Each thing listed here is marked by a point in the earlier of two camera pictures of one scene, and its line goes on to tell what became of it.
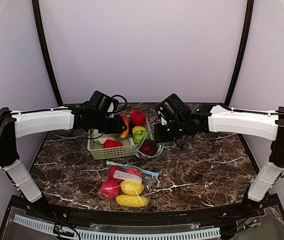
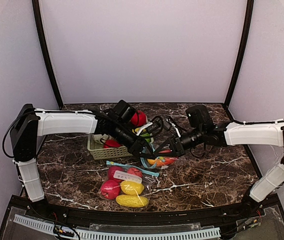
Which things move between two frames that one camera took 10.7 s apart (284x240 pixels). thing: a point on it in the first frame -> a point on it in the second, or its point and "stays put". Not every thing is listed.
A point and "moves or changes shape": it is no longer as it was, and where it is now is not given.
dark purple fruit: [149, 147] moves or changes shape
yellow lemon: [131, 188] stays put
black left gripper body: [118, 124] -> [136, 146]
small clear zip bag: [160, 146] moves or changes shape
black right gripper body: [162, 133] -> [177, 145]
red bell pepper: [109, 143] stays put
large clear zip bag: [127, 185] stays put
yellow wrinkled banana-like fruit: [131, 201] stays put
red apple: [109, 189] stays put
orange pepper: [124, 134] -> [161, 162]
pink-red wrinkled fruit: [111, 169] stays put
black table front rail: [155, 216] stays put
